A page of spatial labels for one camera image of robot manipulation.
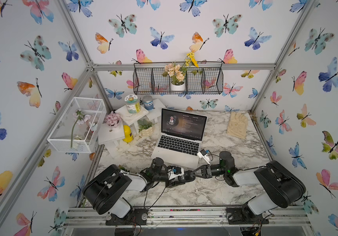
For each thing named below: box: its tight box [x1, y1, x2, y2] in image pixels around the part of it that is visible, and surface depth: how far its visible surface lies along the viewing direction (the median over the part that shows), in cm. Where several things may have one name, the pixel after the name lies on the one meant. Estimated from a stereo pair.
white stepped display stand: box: [97, 103, 166, 146], surface depth 90 cm
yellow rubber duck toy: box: [122, 124, 134, 144], surface depth 96 cm
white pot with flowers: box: [163, 51, 199, 92], surface depth 84 cm
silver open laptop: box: [150, 107, 208, 171], surface depth 100 cm
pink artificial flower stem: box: [70, 108, 92, 149], surface depth 76 cm
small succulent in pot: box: [138, 122, 154, 137], surface depth 100 cm
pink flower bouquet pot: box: [104, 110, 122, 128], surface depth 84 cm
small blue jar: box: [142, 94, 154, 111], surface depth 98 cm
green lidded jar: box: [124, 93, 141, 115], surface depth 86 cm
